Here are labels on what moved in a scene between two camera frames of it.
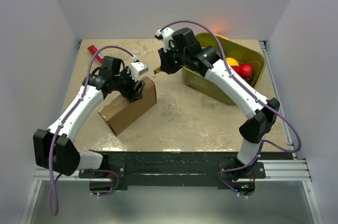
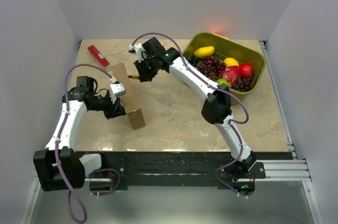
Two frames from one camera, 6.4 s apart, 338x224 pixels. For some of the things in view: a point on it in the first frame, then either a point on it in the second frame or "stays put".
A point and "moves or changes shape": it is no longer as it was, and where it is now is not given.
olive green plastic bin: (203, 86) stays put
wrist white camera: (165, 34) -> (137, 48)
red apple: (245, 70) stays put
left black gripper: (129, 94) -> (114, 110)
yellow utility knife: (158, 70) moves or changes shape
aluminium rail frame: (296, 169) stays put
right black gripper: (166, 66) -> (144, 76)
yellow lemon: (232, 62) stays put
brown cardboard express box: (120, 112) moves or changes shape
